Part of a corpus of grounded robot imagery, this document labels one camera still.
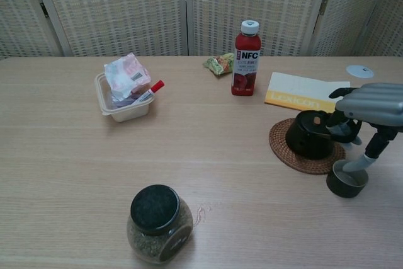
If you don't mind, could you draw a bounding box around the red NFC juice bottle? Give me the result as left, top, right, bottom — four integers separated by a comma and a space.
231, 20, 263, 97

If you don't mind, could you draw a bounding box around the round woven rattan coaster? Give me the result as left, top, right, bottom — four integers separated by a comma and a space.
268, 117, 346, 175

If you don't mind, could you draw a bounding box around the green snack packet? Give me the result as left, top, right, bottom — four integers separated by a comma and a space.
202, 53, 236, 77

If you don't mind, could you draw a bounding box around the woven folding screen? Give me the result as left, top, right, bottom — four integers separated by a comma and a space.
0, 0, 403, 59

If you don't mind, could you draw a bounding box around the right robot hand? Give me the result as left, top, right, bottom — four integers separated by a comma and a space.
326, 82, 403, 172

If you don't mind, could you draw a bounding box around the yellow white Lexicon booklet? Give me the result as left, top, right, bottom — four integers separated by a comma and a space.
263, 71, 352, 114

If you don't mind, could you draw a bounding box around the small dark tea cup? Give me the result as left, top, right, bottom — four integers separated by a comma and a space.
326, 159, 369, 199

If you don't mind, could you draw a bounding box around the beige plastic food container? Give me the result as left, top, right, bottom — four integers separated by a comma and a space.
93, 72, 156, 123

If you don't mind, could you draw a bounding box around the pink white snack bag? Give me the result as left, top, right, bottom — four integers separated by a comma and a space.
103, 54, 152, 101

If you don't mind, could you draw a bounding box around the purple packet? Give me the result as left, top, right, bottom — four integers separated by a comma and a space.
111, 94, 141, 108

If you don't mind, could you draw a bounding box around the red capped marker pen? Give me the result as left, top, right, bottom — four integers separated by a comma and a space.
130, 79, 166, 108

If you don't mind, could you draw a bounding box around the glass jar with black lid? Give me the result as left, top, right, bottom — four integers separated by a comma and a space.
126, 184, 194, 264

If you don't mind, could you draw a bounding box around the round grey cable grommet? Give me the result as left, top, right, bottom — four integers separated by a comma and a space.
346, 64, 376, 79

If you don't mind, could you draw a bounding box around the black teapot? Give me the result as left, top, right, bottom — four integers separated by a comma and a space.
285, 108, 363, 160

